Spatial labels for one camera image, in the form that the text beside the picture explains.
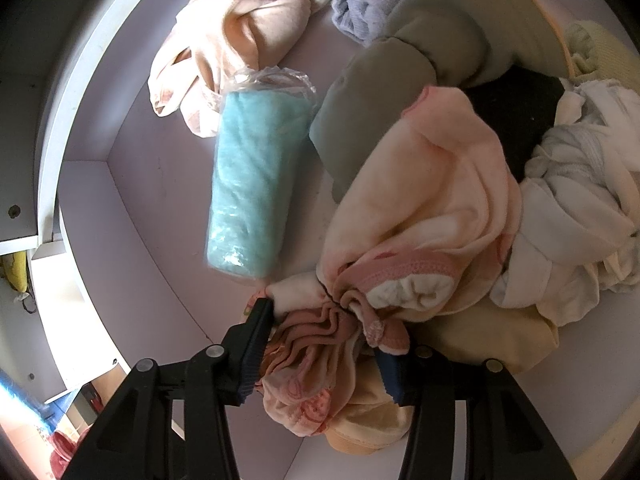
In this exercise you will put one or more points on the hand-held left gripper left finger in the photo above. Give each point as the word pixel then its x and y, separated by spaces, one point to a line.
pixel 250 360

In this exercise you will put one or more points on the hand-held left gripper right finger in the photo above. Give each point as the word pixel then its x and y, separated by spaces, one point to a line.
pixel 392 375

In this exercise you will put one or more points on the cream cloth bundle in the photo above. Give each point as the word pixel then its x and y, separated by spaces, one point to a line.
pixel 500 335

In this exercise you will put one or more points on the pink printed cloth bundle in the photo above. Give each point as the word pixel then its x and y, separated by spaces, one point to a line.
pixel 440 200

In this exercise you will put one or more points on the teal towel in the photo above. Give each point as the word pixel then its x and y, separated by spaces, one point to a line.
pixel 255 175

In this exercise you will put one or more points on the white storage bin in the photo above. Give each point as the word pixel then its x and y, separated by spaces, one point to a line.
pixel 150 200

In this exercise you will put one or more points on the blue plaid storage box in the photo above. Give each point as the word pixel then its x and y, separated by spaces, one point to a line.
pixel 55 410

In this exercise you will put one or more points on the white cloth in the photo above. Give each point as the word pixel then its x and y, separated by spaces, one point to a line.
pixel 565 195

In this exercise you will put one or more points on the black cloth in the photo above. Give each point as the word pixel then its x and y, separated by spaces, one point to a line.
pixel 520 110

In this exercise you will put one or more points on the peach cloth bundle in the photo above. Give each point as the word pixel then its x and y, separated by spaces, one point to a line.
pixel 260 15

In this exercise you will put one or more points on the pale green cloth bundle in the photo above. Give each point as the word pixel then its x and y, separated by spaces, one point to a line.
pixel 440 25

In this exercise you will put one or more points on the lavender knit cloth roll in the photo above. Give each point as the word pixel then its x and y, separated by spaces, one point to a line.
pixel 360 5

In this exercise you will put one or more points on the pale yellow cloth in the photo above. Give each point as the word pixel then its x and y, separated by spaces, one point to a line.
pixel 595 45

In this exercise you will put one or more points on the red ruffled cushion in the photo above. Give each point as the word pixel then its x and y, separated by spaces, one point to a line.
pixel 62 455

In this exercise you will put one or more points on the yellow object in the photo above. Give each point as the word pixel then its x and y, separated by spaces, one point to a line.
pixel 14 270

